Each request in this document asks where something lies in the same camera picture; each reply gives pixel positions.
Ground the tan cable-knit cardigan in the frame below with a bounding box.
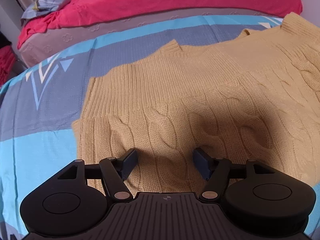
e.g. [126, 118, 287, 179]
[72, 13, 319, 193]

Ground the blue grey patterned bedspread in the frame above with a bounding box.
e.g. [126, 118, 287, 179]
[0, 14, 286, 240]

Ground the red clothes pile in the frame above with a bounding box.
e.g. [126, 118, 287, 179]
[0, 46, 17, 86]

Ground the grey embossed mattress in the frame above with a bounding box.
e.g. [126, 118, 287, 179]
[19, 8, 282, 67]

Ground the crumpled light blue cloth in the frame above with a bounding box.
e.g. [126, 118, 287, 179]
[21, 0, 71, 21]

